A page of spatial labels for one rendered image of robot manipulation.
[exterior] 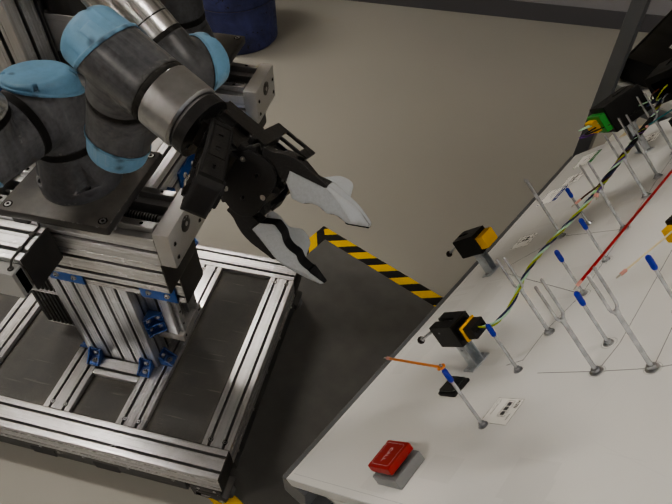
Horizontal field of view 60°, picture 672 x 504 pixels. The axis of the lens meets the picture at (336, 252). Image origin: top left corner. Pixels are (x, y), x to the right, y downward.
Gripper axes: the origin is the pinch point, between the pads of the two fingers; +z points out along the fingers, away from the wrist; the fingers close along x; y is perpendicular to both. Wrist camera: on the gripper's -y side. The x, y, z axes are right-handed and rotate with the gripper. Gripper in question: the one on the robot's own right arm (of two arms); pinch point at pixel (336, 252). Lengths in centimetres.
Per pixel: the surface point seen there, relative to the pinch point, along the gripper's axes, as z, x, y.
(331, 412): 30, 117, 98
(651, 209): 37, -10, 61
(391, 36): -74, 66, 348
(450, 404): 27.2, 22.7, 22.3
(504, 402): 30.3, 13.4, 18.3
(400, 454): 23.4, 24.5, 9.1
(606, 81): 23, -15, 120
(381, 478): 23.8, 28.9, 7.7
